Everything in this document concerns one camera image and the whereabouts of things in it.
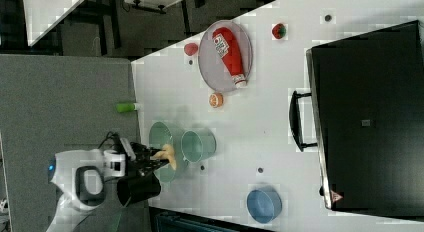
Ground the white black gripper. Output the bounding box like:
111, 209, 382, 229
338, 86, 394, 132
103, 138, 169, 179

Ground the peeled yellow toy banana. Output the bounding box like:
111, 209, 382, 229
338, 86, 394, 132
152, 144, 177, 170

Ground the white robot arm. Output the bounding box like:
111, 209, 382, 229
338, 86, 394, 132
46, 133, 177, 232

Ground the green mug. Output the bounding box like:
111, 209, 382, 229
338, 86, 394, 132
181, 128, 216, 163

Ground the green colander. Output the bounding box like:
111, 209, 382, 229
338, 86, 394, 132
149, 121, 188, 183

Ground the black cylinder container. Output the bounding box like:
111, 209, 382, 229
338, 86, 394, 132
117, 174, 161, 207

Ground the green marker pen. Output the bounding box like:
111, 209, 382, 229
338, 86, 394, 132
116, 103, 141, 113

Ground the orange slice toy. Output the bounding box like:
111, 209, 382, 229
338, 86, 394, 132
209, 93, 223, 108

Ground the grey round plate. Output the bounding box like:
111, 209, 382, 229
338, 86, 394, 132
198, 20, 253, 93

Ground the red toy raspberry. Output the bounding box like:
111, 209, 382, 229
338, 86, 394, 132
184, 43, 198, 56

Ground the blue cup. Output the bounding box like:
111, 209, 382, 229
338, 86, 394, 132
246, 186, 282, 224

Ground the red ketchup bottle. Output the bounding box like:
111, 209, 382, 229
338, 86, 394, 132
212, 27, 247, 88

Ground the white table in background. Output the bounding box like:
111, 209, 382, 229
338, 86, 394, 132
23, 0, 85, 46

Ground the toy strawberry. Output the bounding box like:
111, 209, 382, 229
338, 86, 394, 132
272, 23, 286, 39

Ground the silver toaster oven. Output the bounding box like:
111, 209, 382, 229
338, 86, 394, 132
305, 21, 424, 221

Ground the black cable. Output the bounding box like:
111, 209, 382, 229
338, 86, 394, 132
98, 131, 123, 150

